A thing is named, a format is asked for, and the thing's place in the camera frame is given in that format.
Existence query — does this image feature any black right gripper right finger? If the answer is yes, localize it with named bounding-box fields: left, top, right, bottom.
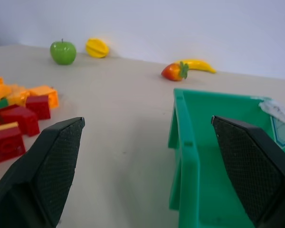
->
left=210, top=115, right=285, bottom=228

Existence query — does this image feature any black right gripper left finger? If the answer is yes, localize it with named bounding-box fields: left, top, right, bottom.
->
left=0, top=116, right=86, bottom=228

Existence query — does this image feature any green plastic bin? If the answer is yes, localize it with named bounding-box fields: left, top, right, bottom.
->
left=167, top=88, right=285, bottom=228

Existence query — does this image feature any red toy block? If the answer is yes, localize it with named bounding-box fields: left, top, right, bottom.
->
left=0, top=124, right=26, bottom=164
left=0, top=104, right=40, bottom=137
left=25, top=95, right=51, bottom=120

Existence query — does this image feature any yellow toy banana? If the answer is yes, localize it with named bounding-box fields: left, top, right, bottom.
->
left=173, top=58, right=217, bottom=74

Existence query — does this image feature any green toy apple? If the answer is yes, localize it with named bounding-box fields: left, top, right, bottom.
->
left=49, top=38, right=77, bottom=66

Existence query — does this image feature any red toy strawberry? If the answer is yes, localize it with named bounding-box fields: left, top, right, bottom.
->
left=161, top=61, right=190, bottom=82

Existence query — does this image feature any yellow toy starfruit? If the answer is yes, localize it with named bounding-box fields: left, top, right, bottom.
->
left=85, top=38, right=109, bottom=58

